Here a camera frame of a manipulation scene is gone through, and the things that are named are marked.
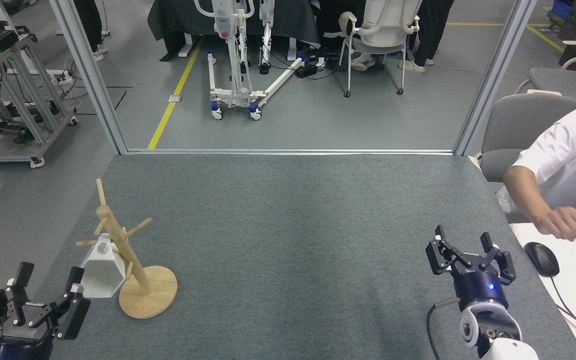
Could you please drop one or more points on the person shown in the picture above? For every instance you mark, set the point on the person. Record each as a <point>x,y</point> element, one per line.
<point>88,20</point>
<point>435,25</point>
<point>568,160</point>
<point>363,63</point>

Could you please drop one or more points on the white office chair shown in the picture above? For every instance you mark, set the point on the white office chair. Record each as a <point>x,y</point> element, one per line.
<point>388,25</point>

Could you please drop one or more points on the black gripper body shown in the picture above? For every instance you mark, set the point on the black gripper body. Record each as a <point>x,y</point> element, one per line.
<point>480,290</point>
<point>18,347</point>

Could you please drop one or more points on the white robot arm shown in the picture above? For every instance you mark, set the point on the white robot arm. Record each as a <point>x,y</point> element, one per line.
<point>513,350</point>

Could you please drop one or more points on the white power strip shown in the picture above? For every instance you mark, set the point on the white power strip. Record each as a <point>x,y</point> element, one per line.
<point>65,77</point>

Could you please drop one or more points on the person's right forearm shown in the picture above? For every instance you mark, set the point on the person's right forearm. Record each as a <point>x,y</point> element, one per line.
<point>523,192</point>

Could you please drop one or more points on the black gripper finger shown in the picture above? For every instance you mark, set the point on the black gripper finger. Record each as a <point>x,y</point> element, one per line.
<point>5,310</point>
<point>505,267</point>
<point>70,315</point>
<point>438,260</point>

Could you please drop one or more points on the metal floor plate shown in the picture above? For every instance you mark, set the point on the metal floor plate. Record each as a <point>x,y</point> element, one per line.
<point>175,98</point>

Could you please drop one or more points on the black power strip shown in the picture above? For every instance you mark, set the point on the black power strip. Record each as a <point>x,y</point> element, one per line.
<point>306,71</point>

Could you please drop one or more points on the black cloth covered table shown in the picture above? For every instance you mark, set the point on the black cloth covered table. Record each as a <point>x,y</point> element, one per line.
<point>178,20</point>

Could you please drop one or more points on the silver frame crossbar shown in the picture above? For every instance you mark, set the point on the silver frame crossbar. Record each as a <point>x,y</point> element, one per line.
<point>268,151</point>

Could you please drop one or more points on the white upright stand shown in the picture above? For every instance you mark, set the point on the white upright stand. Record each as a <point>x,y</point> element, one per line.
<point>266,45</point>

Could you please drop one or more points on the grey padded chair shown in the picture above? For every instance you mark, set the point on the grey padded chair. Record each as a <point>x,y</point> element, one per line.
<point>518,120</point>
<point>563,80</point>

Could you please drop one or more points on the white stand on wheels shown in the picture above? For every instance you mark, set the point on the white stand on wheels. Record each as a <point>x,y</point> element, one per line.
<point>242,95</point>

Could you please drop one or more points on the silver frame post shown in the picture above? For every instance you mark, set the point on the silver frame post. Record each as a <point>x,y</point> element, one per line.
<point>493,75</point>
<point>90,75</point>

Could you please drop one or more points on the black computer mouse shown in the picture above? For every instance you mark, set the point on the black computer mouse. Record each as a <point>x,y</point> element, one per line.
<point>541,259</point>

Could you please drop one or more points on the blue crate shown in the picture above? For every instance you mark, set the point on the blue crate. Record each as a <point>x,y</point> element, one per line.
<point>562,7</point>

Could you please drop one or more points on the white faceted cup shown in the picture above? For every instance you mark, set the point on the white faceted cup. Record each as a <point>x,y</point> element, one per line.
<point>100,275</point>

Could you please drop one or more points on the wooden cup rack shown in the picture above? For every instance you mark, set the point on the wooden cup rack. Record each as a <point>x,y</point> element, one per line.
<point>150,295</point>

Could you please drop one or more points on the person's right hand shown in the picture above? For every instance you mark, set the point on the person's right hand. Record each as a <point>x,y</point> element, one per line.
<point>565,225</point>

